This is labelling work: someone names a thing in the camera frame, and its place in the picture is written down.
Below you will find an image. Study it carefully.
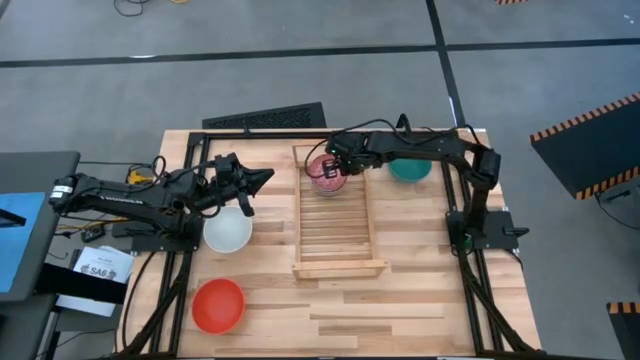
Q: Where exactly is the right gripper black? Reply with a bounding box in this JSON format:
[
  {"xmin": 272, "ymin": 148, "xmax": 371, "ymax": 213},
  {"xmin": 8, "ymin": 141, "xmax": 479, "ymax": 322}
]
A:
[{"xmin": 323, "ymin": 131, "xmax": 374, "ymax": 180}]

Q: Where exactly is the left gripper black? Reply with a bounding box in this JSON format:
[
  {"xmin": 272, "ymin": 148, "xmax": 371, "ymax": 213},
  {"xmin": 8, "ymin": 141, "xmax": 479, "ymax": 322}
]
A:
[{"xmin": 194, "ymin": 153, "xmax": 275, "ymax": 218}]

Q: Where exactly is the red white patterned bowl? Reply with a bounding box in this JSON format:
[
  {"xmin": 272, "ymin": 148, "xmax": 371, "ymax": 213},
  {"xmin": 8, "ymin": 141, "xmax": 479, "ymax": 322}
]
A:
[{"xmin": 306, "ymin": 153, "xmax": 350, "ymax": 197}]

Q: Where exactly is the plain white bowl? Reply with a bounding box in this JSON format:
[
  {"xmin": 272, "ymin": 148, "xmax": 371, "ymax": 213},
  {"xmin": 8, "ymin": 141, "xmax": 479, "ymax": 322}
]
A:
[{"xmin": 202, "ymin": 205, "xmax": 254, "ymax": 254}]

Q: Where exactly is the teal bowl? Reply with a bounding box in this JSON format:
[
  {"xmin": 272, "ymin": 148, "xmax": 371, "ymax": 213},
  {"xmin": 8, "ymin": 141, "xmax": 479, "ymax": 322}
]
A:
[{"xmin": 388, "ymin": 158, "xmax": 433, "ymax": 184}]

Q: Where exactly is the plain red bowl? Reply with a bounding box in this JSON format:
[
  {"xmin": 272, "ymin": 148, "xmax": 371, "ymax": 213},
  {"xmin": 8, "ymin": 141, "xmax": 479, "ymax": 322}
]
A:
[{"xmin": 191, "ymin": 278, "xmax": 247, "ymax": 335}]

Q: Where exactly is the long wooden slatted shelf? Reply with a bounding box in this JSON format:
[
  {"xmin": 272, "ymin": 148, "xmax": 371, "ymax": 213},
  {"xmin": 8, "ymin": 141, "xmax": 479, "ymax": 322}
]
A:
[{"xmin": 291, "ymin": 143, "xmax": 390, "ymax": 281}]

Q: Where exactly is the black floor vent grate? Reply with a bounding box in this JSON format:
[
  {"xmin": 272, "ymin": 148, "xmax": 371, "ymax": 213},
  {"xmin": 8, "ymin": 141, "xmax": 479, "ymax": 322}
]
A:
[{"xmin": 201, "ymin": 101, "xmax": 328, "ymax": 130}]

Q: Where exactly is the small black controller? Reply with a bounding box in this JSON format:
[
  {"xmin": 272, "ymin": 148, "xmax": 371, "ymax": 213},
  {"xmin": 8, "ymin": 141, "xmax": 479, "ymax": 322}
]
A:
[{"xmin": 80, "ymin": 225, "xmax": 107, "ymax": 244}]

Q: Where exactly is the white printed paper sheet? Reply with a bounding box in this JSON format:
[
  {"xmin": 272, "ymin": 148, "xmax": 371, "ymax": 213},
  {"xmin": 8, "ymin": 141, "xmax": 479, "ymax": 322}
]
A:
[{"xmin": 73, "ymin": 245, "xmax": 135, "ymax": 285}]

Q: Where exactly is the gray desk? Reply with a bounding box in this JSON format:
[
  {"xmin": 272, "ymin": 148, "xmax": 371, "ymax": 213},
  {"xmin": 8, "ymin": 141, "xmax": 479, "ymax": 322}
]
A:
[{"xmin": 0, "ymin": 150, "xmax": 81, "ymax": 304}]

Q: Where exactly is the plain white paper sheet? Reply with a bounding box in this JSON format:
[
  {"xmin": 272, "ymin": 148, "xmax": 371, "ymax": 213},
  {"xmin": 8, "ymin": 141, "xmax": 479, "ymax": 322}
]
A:
[{"xmin": 54, "ymin": 293, "xmax": 119, "ymax": 318}]

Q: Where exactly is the blue screen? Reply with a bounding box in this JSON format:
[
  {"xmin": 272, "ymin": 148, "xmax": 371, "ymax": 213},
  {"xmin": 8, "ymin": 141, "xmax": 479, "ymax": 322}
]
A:
[{"xmin": 0, "ymin": 192, "xmax": 47, "ymax": 294}]

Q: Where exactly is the large black hazard-striped board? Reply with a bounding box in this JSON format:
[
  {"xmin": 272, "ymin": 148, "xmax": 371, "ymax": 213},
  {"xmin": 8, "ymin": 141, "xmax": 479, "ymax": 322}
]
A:
[{"xmin": 529, "ymin": 92, "xmax": 640, "ymax": 201}]

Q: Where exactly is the small black hazard-striped board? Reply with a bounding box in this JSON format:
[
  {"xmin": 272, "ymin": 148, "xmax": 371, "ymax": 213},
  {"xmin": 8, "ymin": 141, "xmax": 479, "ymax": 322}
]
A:
[{"xmin": 606, "ymin": 301, "xmax": 640, "ymax": 360}]

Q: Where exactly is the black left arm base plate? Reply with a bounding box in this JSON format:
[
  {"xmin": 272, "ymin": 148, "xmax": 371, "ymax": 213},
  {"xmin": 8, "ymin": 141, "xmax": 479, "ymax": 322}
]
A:
[{"xmin": 130, "ymin": 219, "xmax": 204, "ymax": 253}]

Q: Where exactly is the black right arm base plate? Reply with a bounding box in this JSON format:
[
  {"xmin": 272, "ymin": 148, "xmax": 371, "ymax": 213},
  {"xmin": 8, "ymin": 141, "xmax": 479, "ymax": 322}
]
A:
[{"xmin": 445, "ymin": 209, "xmax": 530, "ymax": 251}]

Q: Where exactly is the black floor cable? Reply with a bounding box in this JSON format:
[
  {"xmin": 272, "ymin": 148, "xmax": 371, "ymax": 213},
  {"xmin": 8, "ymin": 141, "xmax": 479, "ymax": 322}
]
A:
[{"xmin": 593, "ymin": 192, "xmax": 640, "ymax": 232}]

